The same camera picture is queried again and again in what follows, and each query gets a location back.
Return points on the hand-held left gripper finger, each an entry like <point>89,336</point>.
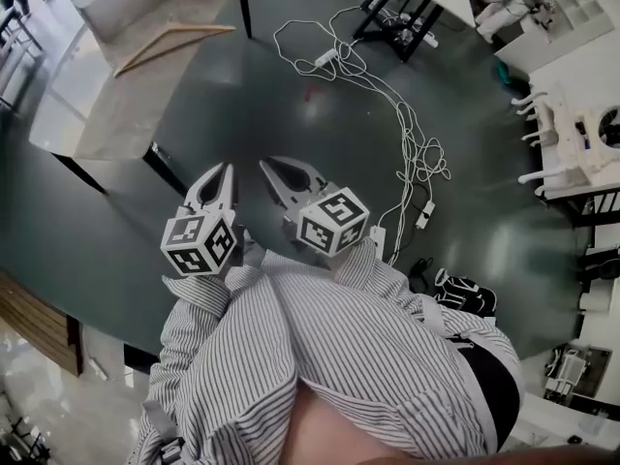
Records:
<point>196,189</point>
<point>230,189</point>

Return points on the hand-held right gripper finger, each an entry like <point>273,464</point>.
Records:
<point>300,168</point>
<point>277,187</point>

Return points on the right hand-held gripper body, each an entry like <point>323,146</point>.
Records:
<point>331,221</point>

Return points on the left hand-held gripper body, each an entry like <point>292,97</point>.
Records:
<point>194,233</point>

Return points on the wooden clothes hanger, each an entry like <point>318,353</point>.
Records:
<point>167,45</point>

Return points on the person's left forearm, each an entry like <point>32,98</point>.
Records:
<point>194,294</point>

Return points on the person's right forearm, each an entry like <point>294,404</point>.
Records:
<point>358,267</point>

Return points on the white power strip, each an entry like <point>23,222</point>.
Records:
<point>425,214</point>
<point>378,242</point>
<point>430,40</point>
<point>325,57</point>

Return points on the beige tablecloth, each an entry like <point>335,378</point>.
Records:
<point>145,90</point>

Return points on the person's striped shirt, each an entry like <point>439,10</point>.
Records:
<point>271,356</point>

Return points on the white table with black legs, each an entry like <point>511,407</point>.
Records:
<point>58,109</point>

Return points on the wooden cabinet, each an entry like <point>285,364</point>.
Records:
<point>34,322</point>

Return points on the light grey box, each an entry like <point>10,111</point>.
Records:
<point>121,5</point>

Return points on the grey chair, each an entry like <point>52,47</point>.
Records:
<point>14,61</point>

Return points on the teal object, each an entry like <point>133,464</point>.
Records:
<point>504,73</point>

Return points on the white carved wooden furniture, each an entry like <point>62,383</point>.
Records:
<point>571,143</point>

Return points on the black metal rack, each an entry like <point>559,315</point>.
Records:
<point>596,206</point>

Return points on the grey mat with white device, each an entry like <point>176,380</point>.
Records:
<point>579,371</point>

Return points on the white cubby shelf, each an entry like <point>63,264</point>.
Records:
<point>583,5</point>

